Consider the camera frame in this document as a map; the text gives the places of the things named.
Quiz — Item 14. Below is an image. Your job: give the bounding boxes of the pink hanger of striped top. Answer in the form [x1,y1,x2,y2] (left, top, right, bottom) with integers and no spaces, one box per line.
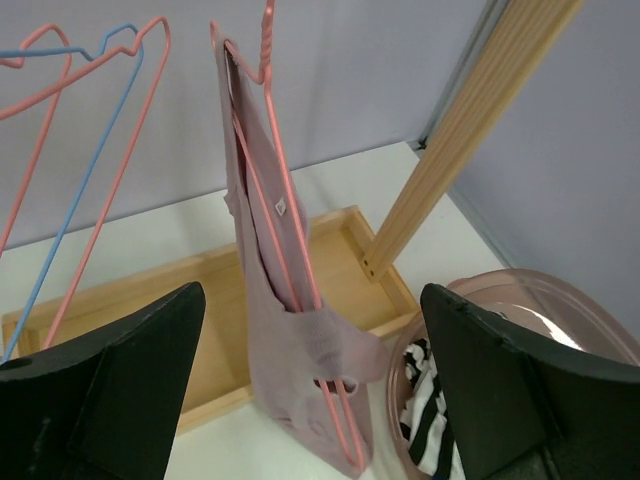
[1,13,171,359]

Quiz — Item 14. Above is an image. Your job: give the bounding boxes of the wooden clothes rack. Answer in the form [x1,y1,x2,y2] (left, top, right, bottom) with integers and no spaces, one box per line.
[3,1,580,432]

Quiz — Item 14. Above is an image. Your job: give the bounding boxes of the pink wire hanger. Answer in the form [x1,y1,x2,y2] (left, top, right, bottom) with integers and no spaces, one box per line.
[0,22,74,251]

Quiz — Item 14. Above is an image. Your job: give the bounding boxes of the translucent pink plastic basket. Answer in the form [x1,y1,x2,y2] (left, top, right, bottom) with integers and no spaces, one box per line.
[386,269,639,479]

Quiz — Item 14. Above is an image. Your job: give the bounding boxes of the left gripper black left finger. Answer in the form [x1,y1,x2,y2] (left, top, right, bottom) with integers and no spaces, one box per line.
[1,282,206,479]

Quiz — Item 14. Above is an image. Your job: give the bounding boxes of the blue wire hanger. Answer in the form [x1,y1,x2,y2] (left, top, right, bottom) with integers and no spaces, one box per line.
[1,23,149,363]

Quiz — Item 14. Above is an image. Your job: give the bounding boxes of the pink tank top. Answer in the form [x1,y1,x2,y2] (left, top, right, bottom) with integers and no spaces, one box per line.
[215,38,387,479]

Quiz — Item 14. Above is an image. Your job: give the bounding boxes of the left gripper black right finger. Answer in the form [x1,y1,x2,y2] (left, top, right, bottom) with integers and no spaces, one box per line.
[420,283,639,479]

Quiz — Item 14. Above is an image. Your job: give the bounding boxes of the black white striped tank top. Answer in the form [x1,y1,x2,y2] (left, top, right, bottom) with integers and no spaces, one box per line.
[387,313,466,479]

